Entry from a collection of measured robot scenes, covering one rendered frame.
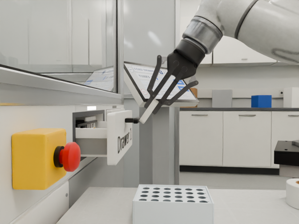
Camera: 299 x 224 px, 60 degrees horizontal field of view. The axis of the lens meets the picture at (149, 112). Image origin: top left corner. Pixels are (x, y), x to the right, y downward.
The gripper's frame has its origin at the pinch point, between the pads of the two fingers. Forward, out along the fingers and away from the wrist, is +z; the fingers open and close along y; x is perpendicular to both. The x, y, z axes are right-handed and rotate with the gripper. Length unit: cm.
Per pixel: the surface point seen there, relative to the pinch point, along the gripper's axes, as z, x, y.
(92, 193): 20.1, 14.7, -0.6
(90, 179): 23.3, 1.4, 2.2
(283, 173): -7.3, -15.1, -45.2
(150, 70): -16, -94, 17
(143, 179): 42, -93, -19
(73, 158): 8.8, 34.6, 3.6
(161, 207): 9.5, 28.5, -10.8
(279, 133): -59, -279, -148
